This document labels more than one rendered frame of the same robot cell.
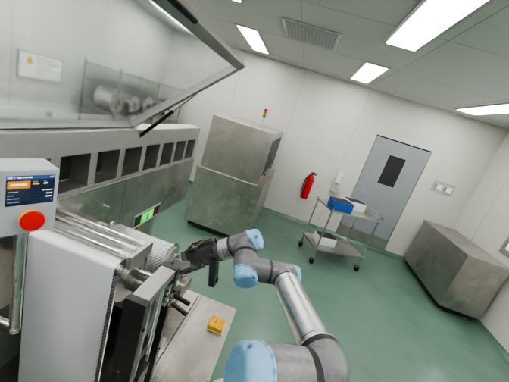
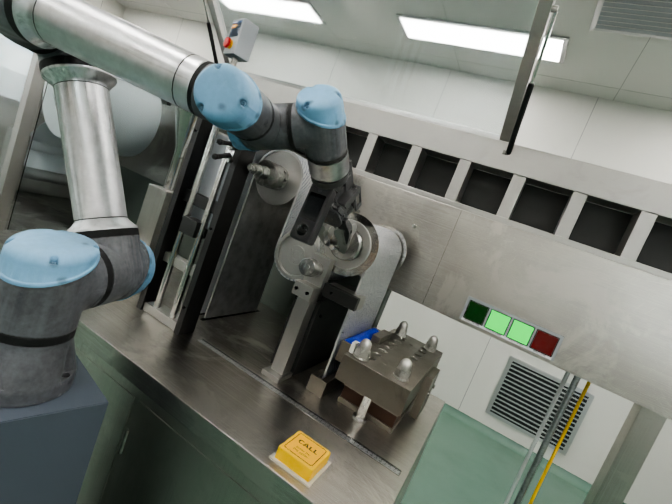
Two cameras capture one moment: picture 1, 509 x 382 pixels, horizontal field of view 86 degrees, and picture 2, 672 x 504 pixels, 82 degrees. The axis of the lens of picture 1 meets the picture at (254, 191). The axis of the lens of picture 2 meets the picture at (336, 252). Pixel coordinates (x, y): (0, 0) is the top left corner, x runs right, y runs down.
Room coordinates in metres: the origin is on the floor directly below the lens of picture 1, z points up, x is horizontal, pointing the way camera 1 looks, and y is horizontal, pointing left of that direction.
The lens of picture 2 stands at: (1.15, -0.62, 1.33)
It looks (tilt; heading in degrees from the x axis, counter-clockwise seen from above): 7 degrees down; 108
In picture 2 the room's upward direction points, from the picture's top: 21 degrees clockwise
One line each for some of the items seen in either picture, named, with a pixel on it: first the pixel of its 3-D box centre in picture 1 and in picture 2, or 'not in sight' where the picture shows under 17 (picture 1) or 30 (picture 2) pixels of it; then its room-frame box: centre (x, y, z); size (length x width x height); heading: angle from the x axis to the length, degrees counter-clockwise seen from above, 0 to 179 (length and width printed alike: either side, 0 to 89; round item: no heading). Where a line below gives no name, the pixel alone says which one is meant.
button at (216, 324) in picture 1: (217, 324); (303, 454); (1.03, -0.02, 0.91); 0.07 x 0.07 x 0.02; 84
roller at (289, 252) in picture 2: not in sight; (319, 256); (0.79, 0.36, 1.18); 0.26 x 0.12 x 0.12; 84
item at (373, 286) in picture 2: not in sight; (366, 305); (0.97, 0.34, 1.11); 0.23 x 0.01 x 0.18; 84
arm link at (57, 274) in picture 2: not in sight; (49, 278); (0.60, -0.21, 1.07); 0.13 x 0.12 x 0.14; 103
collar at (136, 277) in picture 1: (140, 281); (271, 175); (0.64, 0.23, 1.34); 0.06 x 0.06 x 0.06; 84
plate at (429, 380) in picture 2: not in sight; (425, 392); (1.18, 0.38, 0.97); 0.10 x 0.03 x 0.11; 84
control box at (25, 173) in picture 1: (25, 198); (238, 39); (0.35, 0.31, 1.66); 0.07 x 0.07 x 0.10; 63
